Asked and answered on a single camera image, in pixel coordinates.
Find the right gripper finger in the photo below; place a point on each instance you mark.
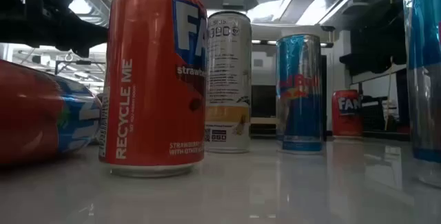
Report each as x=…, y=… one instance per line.
x=365, y=64

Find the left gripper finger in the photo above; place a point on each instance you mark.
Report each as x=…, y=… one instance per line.
x=86, y=38

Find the red Fanta can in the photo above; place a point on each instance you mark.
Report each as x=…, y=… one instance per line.
x=346, y=120
x=31, y=113
x=148, y=79

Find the blue silver Red Bull can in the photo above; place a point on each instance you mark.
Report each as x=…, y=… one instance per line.
x=299, y=113
x=425, y=79

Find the white Celsius can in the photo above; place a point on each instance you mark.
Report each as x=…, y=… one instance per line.
x=229, y=79

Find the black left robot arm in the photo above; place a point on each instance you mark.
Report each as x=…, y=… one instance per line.
x=10, y=27

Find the silver ventilation duct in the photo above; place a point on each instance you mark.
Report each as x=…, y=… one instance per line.
x=89, y=0

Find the black aluminium table frame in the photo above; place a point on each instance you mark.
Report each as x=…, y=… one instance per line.
x=386, y=135

